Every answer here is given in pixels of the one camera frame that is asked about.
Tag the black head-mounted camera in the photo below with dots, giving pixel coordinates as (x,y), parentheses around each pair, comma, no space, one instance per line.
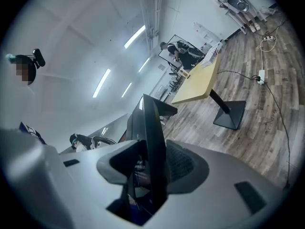
(39,58)

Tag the person's head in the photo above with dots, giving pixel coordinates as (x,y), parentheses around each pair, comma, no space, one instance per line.
(23,73)

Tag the black office chair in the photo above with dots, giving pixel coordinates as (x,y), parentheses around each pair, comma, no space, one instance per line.
(104,141)

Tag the ceiling strip light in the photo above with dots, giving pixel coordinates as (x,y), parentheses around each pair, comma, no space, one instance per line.
(144,64)
(101,83)
(134,36)
(126,89)

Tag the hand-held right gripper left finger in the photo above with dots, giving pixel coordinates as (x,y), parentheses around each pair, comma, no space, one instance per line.
(71,194)

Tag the white ceiling pipe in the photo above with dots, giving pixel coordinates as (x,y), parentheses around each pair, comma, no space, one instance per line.
(152,20)

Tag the wooden table with black base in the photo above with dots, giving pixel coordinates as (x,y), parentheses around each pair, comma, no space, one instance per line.
(197,85)

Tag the large black-framed display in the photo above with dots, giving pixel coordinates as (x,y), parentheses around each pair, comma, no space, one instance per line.
(165,54)

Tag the flag print newspaper box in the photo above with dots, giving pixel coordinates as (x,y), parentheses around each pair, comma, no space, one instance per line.
(210,56)

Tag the white plastic bag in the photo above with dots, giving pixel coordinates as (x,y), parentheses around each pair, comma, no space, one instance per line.
(268,10)

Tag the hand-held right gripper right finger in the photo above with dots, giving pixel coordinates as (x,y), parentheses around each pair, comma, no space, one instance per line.
(214,199)

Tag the white power strip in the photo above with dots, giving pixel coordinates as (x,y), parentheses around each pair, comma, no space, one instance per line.
(262,76)
(268,38)

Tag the beige cup brown lid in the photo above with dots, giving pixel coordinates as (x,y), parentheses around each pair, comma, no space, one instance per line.
(185,73)

